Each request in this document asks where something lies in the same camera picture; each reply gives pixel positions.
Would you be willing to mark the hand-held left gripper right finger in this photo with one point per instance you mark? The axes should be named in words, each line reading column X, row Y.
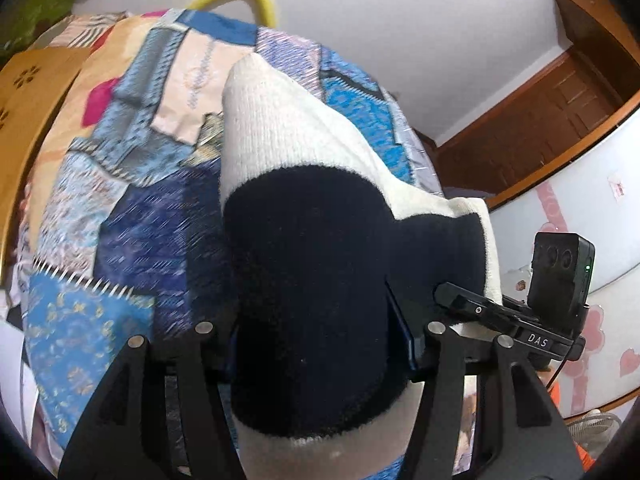
column 405, row 340

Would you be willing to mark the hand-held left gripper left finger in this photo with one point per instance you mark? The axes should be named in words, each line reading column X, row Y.
column 150, row 410

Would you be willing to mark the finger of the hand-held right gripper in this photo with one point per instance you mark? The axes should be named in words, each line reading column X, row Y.
column 475, row 307

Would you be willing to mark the white and navy knit sweater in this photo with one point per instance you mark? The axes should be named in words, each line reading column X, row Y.
column 310, row 285

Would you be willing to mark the white wardrobe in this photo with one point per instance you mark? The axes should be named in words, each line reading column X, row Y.
column 575, row 260

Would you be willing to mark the grey cloth bundle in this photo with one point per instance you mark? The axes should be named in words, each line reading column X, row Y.
column 470, row 192

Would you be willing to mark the orange cloth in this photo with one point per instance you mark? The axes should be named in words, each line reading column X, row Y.
column 570, row 425

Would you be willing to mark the grey checked bed sheet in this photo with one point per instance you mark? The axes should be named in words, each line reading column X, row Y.
column 425, row 170

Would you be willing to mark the blue patchwork printed blanket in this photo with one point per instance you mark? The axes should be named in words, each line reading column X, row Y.
column 125, row 260

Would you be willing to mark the brown wooden door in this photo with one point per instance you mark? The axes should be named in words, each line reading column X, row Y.
column 530, row 130

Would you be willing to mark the white electric fan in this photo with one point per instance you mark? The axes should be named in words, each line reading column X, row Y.
column 597, row 432

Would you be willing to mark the wooden board with flower cutouts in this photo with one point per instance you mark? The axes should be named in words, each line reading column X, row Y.
column 25, row 110

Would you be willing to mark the green patterned cloth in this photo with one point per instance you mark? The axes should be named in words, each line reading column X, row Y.
column 35, row 5

